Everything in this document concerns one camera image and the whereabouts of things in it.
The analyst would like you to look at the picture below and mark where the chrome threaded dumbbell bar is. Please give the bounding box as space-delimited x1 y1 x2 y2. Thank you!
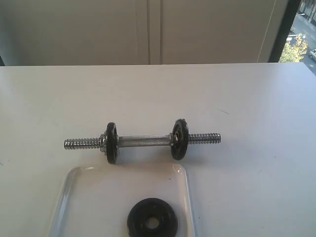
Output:
64 133 221 150

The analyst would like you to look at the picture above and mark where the chrome collar nut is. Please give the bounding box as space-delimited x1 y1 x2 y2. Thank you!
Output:
99 133 107 153

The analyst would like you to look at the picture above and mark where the white rectangular tray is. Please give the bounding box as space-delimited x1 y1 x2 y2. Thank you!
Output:
48 162 196 237

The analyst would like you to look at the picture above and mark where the thin blind cord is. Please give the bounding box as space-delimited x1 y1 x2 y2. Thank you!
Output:
256 0 277 63

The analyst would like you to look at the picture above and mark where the black window frame post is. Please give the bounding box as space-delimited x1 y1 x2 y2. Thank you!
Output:
268 0 301 63

